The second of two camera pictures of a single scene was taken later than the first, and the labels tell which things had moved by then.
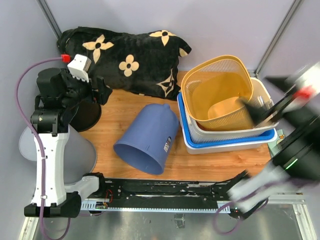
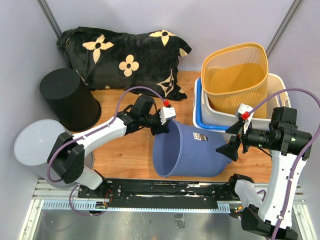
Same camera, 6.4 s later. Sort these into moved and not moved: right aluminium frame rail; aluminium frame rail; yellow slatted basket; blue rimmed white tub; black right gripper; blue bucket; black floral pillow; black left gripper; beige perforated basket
Moved: yellow slatted basket; black left gripper; blue bucket; black right gripper; blue rimmed white tub; beige perforated basket
Not moved: right aluminium frame rail; aluminium frame rail; black floral pillow
